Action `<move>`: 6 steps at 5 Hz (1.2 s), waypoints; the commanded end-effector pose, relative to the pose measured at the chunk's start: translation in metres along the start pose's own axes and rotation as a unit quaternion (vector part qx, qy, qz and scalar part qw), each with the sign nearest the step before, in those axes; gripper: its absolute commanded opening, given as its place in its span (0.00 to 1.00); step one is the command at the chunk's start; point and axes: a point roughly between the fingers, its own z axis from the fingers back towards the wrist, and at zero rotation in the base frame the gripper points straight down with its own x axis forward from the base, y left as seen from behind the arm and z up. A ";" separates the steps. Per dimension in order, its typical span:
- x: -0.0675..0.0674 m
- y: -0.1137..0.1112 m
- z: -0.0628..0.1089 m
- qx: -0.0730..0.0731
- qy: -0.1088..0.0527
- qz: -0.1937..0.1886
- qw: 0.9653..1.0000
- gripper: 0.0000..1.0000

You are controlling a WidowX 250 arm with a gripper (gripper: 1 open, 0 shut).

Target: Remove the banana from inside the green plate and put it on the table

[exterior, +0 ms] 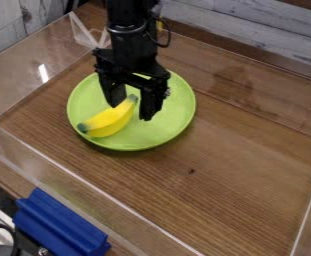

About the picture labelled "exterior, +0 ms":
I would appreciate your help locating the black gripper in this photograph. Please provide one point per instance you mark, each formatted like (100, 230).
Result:
(126, 61)

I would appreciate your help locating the yellow toy banana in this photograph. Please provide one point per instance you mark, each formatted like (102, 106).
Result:
(110, 121)

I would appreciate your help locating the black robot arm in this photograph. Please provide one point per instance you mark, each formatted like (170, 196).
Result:
(133, 14)

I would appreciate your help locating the green round plate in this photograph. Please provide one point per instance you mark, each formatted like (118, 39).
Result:
(141, 135)

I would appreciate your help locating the blue plastic clamp block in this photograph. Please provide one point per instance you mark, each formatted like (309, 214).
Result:
(58, 228)

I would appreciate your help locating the clear acrylic enclosure wall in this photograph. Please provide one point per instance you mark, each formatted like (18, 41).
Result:
(225, 191)

